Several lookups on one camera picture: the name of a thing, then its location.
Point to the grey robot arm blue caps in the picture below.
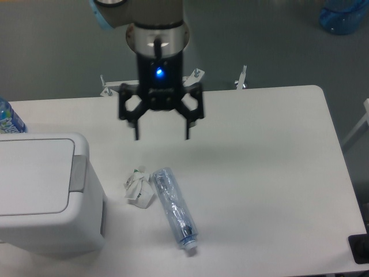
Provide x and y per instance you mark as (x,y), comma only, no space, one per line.
(157,34)

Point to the blue labelled water bottle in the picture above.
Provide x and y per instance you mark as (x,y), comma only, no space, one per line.
(10,120)

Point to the crumpled white paper wrapper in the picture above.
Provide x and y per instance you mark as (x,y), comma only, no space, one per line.
(139,191)

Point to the white pedestal base frame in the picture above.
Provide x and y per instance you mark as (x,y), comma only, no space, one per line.
(111,88)

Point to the white frame at right edge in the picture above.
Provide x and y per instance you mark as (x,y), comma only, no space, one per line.
(357,131)

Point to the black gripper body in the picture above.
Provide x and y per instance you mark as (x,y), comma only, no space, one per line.
(160,83)

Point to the clear empty plastic bottle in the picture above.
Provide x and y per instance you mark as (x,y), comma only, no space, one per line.
(177,213)

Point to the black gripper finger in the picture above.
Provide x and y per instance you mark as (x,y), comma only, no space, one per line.
(195,91)
(126,91)

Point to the large blue water jug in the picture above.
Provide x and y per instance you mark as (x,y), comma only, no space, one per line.
(342,17)

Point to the white trash can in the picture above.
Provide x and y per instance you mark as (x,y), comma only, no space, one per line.
(51,198)

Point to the black device at table edge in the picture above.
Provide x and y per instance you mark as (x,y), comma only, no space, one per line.
(359,248)

